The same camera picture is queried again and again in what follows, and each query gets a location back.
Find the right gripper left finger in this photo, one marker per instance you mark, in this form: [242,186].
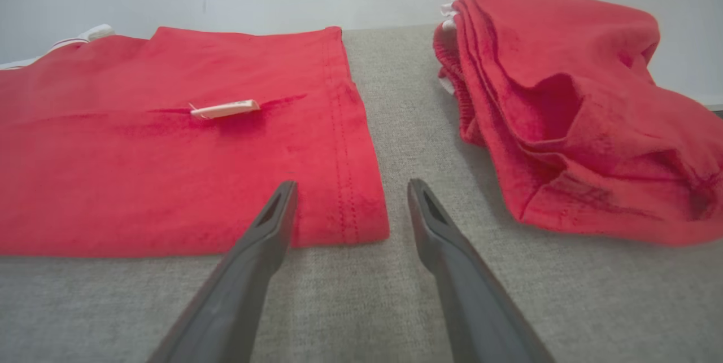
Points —
[237,295]

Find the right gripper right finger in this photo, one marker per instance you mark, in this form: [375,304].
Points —
[469,306]

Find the red white basketball jersey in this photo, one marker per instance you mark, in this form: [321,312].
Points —
[113,182]

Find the red shorts with white stripe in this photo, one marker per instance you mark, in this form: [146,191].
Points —
[565,126]

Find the white wall skirting board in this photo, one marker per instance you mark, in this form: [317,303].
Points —
[713,106]

